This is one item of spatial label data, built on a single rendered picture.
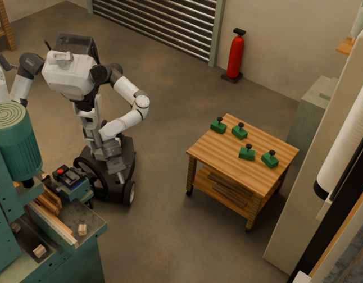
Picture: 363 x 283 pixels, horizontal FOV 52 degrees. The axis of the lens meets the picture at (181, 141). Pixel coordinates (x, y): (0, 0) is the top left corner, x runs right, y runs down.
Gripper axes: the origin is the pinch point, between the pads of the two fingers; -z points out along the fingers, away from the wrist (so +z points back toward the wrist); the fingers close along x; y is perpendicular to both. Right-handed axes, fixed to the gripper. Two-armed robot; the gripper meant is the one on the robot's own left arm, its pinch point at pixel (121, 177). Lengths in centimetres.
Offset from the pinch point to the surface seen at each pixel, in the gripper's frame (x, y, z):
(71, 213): 31.2, -4.7, -7.7
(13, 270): 60, 8, -24
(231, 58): -103, -230, 98
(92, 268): 45, -43, -42
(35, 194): 40.2, 5.8, 6.6
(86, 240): 24.8, 3.3, -22.1
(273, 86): -137, -245, 54
